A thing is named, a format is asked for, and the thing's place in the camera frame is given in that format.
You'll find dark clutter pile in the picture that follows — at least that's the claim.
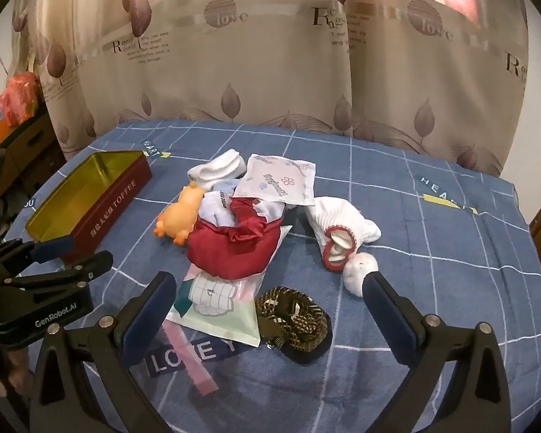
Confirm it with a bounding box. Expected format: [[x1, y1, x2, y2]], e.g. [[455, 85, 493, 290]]
[[0, 185, 34, 240]]

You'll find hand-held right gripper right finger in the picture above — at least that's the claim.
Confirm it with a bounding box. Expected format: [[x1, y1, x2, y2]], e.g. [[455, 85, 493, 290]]
[[362, 271, 511, 433]]

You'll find person's left hand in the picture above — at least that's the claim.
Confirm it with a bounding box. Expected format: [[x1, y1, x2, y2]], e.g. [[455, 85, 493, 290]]
[[0, 347, 32, 400]]

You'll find white sock with red trim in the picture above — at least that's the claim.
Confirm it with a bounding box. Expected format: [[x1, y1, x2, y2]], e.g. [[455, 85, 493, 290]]
[[304, 196, 383, 272]]

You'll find floral printed white packet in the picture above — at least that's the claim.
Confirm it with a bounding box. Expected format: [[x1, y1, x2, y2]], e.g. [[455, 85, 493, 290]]
[[231, 153, 317, 208]]

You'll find orange red package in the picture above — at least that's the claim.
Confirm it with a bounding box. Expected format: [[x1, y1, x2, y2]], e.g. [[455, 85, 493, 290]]
[[0, 72, 41, 127]]

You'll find white printed cloth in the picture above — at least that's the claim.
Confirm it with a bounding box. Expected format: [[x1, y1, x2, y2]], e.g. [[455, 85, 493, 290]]
[[199, 189, 289, 228]]

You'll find beige leaf print curtain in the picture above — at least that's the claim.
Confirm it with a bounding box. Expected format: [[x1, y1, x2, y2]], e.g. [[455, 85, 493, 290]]
[[9, 0, 530, 179]]

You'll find blue plaid bed sheet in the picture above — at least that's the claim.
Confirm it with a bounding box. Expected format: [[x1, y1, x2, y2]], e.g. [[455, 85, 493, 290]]
[[2, 119, 541, 433]]

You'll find plain white sock pair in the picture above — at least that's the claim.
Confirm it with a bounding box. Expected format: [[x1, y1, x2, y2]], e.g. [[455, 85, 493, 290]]
[[188, 149, 248, 190]]

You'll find red satin cloth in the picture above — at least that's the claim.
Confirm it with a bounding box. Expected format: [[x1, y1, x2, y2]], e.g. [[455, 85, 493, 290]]
[[187, 196, 284, 280]]

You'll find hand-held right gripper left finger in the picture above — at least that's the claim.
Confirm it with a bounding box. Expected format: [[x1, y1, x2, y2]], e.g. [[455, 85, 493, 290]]
[[29, 271, 179, 433]]

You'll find red tin box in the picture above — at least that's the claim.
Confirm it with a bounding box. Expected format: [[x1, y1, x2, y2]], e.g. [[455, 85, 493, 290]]
[[25, 150, 153, 264]]

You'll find wooden cabinet with drawers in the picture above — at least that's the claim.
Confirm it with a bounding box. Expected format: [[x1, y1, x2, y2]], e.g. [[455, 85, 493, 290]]
[[0, 108, 66, 190]]

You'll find gold black woven belt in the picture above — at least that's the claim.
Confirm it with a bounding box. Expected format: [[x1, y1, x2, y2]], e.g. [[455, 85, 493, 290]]
[[255, 286, 333, 365]]

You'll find pastel green pink packet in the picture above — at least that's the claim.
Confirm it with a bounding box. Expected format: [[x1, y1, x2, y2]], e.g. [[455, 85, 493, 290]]
[[164, 224, 294, 348]]

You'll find orange rubber toy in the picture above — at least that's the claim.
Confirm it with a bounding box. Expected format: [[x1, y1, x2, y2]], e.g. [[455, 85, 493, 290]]
[[154, 180, 206, 248]]

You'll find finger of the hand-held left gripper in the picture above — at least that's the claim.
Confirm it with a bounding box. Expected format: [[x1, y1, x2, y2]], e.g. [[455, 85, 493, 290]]
[[2, 250, 114, 299], [0, 235, 76, 277]]

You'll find white fluffy ball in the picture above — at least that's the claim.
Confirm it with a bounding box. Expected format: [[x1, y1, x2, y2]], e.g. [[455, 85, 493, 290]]
[[343, 253, 382, 297]]

